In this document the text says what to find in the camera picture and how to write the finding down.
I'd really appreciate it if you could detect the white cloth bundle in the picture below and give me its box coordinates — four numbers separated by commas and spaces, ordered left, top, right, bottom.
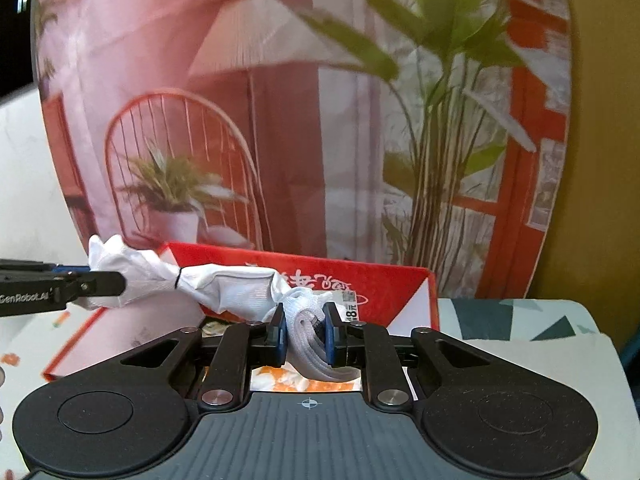
75, 235, 360, 382

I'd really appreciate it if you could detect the orange floral oven mitt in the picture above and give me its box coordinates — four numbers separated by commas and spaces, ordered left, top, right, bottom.
250, 366, 361, 393

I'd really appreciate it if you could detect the printed living room backdrop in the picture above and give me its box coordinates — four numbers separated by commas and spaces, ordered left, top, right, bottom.
32, 0, 570, 298

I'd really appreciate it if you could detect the red cardboard box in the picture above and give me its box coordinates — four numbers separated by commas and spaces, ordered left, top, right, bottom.
42, 236, 439, 391

